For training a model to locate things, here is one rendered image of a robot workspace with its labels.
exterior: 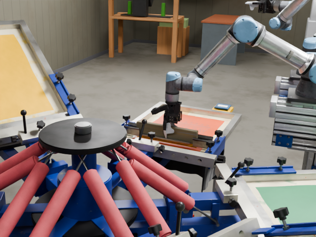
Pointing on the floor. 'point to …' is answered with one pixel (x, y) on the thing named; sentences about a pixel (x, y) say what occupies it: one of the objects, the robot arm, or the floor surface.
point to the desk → (218, 33)
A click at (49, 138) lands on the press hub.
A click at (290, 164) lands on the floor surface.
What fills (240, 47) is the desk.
